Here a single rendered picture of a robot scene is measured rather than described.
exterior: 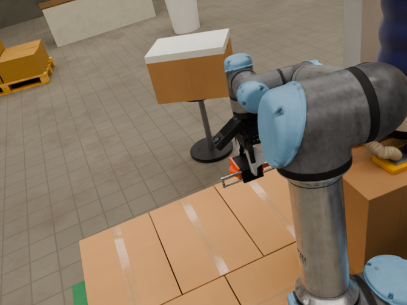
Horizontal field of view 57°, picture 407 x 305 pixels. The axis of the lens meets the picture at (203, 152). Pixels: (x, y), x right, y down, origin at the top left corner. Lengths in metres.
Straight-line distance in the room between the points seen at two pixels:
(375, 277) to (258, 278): 0.96
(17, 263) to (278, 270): 2.05
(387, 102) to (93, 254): 1.73
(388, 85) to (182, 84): 2.47
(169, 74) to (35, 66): 3.74
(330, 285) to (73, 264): 2.35
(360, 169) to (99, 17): 7.44
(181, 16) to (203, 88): 4.03
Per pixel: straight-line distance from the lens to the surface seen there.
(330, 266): 0.70
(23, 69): 6.47
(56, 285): 2.84
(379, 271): 0.83
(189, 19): 6.92
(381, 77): 0.58
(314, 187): 0.59
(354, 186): 1.31
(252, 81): 0.92
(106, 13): 8.40
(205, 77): 2.90
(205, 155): 3.37
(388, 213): 1.37
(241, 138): 1.10
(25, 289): 2.96
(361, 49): 2.57
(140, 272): 1.88
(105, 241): 2.10
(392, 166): 1.37
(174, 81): 2.96
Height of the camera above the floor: 1.92
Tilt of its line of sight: 34 degrees down
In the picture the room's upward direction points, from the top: 14 degrees counter-clockwise
